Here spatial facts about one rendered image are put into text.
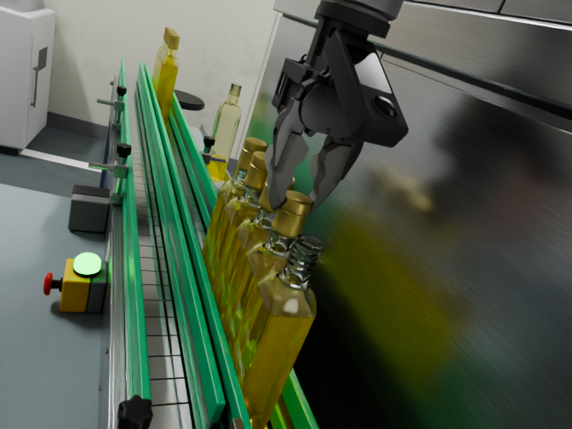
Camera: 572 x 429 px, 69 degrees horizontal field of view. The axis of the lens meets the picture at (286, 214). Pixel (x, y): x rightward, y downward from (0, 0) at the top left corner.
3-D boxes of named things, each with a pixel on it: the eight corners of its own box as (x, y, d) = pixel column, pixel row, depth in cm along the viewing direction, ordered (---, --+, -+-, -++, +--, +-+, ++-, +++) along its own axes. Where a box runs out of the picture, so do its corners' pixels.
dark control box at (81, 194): (105, 234, 98) (110, 203, 95) (66, 231, 95) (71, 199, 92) (105, 217, 105) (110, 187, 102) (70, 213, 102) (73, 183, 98)
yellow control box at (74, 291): (101, 315, 76) (106, 283, 73) (55, 314, 73) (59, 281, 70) (102, 290, 82) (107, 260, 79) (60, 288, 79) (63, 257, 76)
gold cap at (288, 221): (305, 240, 47) (318, 207, 45) (277, 237, 45) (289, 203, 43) (294, 224, 50) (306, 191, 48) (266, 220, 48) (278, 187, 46)
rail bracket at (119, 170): (122, 208, 87) (132, 150, 82) (82, 203, 84) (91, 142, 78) (121, 199, 90) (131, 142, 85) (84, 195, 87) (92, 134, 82)
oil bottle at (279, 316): (265, 431, 51) (327, 297, 43) (222, 437, 49) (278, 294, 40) (254, 393, 56) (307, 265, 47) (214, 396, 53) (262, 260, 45)
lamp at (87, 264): (100, 278, 74) (101, 265, 73) (71, 277, 72) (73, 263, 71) (100, 263, 77) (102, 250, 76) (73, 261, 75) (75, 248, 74)
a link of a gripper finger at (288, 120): (294, 170, 45) (332, 97, 42) (300, 177, 44) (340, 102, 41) (256, 157, 43) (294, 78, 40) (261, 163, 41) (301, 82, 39)
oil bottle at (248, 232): (245, 358, 61) (292, 237, 52) (208, 359, 58) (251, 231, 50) (237, 330, 65) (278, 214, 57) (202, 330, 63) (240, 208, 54)
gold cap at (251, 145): (239, 161, 63) (248, 134, 61) (261, 168, 63) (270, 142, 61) (235, 168, 60) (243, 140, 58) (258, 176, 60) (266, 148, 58)
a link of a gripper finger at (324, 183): (312, 195, 53) (328, 125, 49) (332, 219, 48) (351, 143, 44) (290, 195, 52) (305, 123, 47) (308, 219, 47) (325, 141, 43)
